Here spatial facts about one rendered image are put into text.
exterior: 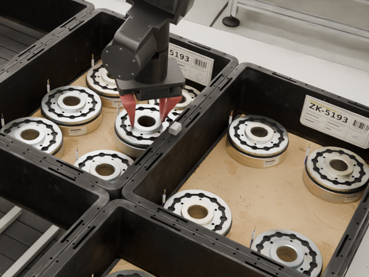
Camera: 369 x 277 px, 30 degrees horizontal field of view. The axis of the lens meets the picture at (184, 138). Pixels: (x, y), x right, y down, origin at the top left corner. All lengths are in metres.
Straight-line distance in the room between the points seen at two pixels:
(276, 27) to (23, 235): 2.32
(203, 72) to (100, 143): 0.23
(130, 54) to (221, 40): 0.79
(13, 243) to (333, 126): 0.55
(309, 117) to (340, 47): 1.96
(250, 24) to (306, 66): 1.54
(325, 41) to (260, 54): 1.52
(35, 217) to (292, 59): 0.84
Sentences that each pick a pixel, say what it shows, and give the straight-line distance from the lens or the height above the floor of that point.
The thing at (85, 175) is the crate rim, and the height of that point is 0.93.
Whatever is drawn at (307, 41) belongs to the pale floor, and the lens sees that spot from 3.13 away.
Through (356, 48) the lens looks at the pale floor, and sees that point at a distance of 3.16.
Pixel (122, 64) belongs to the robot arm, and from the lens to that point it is 0.93.
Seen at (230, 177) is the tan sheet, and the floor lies 0.83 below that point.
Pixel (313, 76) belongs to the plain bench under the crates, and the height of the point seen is 0.70.
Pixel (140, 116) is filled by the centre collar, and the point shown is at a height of 0.89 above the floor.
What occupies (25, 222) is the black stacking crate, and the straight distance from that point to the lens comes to 1.03.
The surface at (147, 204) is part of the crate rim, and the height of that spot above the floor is 0.93.
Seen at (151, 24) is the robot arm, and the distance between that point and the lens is 0.94.
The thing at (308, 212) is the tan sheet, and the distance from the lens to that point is 1.09.
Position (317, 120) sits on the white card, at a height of 0.88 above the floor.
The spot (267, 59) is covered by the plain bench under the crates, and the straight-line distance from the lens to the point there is 1.65.
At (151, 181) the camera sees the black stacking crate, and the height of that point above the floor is 0.91.
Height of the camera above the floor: 1.58
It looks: 40 degrees down
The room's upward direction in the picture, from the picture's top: 7 degrees clockwise
